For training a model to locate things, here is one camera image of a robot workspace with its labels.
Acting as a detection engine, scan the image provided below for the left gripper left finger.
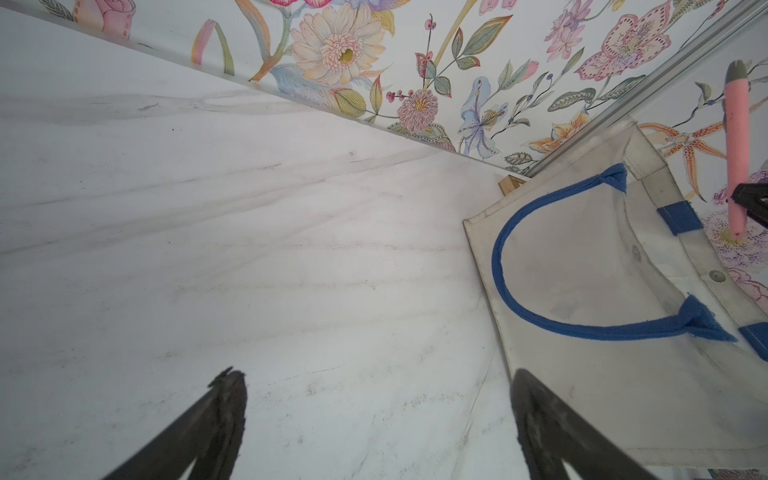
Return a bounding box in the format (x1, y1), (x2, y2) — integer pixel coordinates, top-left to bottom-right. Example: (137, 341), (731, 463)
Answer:
(106, 368), (247, 480)

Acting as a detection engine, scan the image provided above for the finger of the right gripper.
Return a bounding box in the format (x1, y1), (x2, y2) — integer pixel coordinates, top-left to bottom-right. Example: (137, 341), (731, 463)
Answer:
(730, 183), (768, 229)

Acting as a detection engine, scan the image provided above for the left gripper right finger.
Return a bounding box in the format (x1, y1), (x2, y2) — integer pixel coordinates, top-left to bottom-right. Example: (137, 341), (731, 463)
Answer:
(510, 369), (654, 479)

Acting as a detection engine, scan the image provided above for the white canvas cartoon pouch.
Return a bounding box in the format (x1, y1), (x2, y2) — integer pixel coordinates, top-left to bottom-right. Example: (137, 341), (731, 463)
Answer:
(464, 120), (767, 468)

